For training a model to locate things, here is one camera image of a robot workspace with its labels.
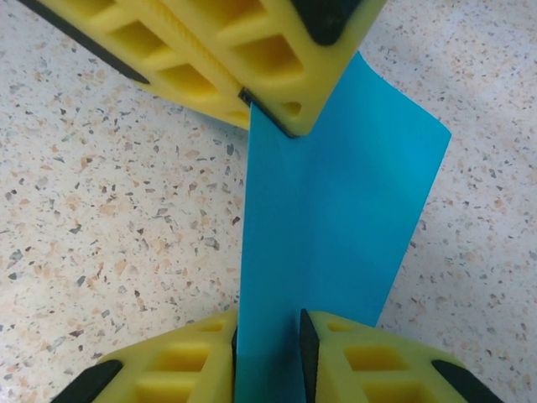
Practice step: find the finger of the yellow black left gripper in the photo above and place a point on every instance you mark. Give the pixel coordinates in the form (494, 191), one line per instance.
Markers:
(310, 63)
(151, 46)

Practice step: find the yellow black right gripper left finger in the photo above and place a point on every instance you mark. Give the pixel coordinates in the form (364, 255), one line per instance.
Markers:
(218, 340)

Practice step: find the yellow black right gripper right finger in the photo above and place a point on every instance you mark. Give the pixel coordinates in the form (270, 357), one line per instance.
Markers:
(331, 357)

